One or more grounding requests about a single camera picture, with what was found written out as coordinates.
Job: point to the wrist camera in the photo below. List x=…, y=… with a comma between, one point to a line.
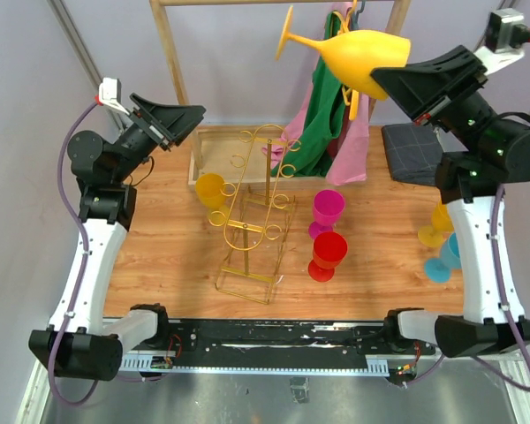
x=109, y=95
x=505, y=35

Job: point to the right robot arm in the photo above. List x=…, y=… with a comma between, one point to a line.
x=471, y=182

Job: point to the magenta wine glass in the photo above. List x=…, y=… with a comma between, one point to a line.
x=327, y=207

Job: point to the red wine glass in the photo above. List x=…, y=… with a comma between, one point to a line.
x=329, y=249

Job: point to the blue wine glass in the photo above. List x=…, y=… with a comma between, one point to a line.
x=439, y=269

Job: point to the green garment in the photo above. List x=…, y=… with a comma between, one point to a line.
x=319, y=121

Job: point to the pink garment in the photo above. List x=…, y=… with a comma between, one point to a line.
x=349, y=150

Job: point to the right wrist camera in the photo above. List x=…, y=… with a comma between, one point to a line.
x=505, y=35

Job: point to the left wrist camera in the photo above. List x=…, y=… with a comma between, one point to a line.
x=109, y=95

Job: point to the yellow clothes hanger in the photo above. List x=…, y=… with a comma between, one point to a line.
x=346, y=41

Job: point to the gold wire wine glass rack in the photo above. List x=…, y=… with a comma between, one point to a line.
x=257, y=216

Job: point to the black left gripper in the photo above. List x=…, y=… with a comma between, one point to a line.
x=177, y=121

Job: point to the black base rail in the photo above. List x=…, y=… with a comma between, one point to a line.
x=273, y=347

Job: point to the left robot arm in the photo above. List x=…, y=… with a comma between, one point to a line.
x=76, y=343

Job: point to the dark grey folded cloth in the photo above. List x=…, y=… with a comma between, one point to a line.
x=412, y=153

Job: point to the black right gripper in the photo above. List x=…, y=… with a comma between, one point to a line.
x=422, y=90

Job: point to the wooden clothes rack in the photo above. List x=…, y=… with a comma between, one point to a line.
x=213, y=145

